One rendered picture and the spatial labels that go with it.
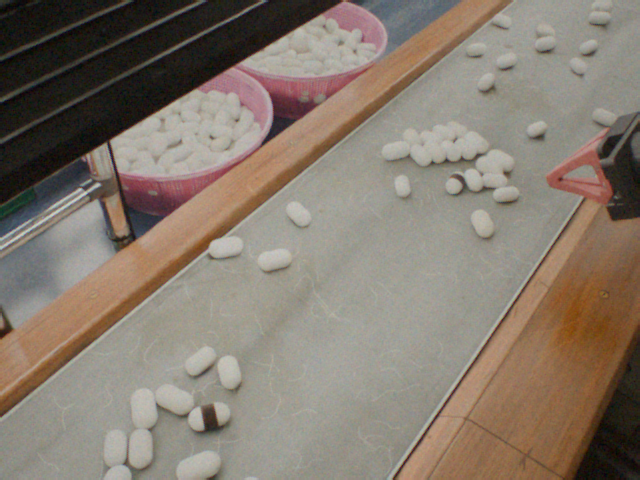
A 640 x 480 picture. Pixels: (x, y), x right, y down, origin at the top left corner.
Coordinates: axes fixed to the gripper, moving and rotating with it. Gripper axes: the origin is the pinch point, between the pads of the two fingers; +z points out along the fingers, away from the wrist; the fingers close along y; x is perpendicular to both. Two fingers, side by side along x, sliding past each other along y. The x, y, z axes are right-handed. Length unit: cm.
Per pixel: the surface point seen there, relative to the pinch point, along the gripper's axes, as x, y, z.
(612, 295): 11.3, 5.5, -4.0
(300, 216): -9.0, 15.7, 20.8
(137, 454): -4.8, 45.9, 15.1
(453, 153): -3.5, -5.8, 15.3
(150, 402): -6.5, 42.0, 17.2
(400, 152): -7.0, -1.7, 19.4
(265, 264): -7.9, 23.5, 19.8
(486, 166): -0.6, -6.0, 11.8
